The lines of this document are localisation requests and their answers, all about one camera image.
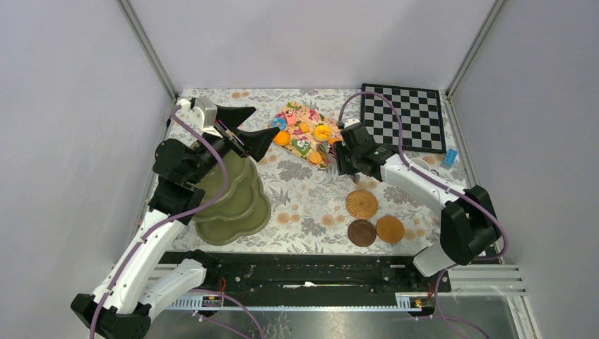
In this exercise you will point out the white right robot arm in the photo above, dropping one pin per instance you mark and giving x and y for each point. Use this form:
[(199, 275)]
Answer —
[(468, 223)]

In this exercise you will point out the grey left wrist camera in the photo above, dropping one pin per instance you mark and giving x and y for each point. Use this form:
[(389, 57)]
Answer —
[(202, 112)]

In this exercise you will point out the aluminium corner post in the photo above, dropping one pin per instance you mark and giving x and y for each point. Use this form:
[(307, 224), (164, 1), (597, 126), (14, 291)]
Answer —
[(147, 47), (487, 24)]

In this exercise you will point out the woven rattan coaster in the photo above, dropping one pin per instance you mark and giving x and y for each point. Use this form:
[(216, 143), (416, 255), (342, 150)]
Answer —
[(361, 204)]

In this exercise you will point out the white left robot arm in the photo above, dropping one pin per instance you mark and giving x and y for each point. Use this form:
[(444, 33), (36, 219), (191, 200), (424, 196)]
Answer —
[(190, 180)]

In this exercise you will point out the round waffle biscuit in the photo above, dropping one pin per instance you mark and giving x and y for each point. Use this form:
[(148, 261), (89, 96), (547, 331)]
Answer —
[(315, 158)]

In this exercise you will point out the floral serving tray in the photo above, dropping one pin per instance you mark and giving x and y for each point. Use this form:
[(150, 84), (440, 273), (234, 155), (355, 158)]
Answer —
[(313, 118)]

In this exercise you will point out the green cake slice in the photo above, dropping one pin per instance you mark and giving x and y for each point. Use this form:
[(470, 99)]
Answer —
[(303, 147)]

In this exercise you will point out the blue donut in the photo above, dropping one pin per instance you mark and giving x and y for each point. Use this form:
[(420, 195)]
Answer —
[(279, 122)]

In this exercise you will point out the aluminium corner post right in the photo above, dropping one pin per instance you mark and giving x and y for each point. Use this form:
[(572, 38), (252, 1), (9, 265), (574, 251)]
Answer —
[(487, 24)]

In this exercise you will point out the green tiered dessert stand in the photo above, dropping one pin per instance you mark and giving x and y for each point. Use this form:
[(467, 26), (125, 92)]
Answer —
[(242, 210)]

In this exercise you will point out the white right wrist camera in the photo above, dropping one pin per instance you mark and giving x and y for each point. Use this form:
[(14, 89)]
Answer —
[(350, 123)]

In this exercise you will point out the square cracker biscuit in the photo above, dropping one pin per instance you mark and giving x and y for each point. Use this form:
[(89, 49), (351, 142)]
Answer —
[(304, 127)]

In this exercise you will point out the blue toy brick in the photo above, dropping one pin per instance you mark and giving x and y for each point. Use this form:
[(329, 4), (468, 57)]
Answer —
[(450, 158)]

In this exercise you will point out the pink roll cake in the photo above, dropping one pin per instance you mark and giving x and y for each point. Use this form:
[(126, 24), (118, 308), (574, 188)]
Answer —
[(291, 117)]

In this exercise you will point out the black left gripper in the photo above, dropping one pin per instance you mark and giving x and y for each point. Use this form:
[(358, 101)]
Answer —
[(255, 143)]

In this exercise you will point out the orange round tart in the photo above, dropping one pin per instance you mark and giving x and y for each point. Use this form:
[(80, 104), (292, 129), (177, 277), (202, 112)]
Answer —
[(282, 138)]

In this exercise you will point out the dark brown wooden coaster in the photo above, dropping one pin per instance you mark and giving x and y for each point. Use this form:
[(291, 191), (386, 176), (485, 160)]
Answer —
[(361, 233)]

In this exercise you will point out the aluminium corner post left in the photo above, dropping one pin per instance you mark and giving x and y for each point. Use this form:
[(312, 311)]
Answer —
[(147, 47)]

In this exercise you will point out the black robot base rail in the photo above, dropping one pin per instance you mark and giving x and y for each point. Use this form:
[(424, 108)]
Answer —
[(311, 280)]

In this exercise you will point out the light brown wooden coaster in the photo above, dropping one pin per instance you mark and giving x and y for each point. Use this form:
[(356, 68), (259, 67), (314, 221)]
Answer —
[(390, 229)]

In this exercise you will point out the black grey chessboard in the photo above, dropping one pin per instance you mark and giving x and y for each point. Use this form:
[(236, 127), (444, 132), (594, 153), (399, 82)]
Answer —
[(411, 117)]

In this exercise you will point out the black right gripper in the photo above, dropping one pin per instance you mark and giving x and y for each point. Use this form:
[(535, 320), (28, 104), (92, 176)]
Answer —
[(343, 169)]

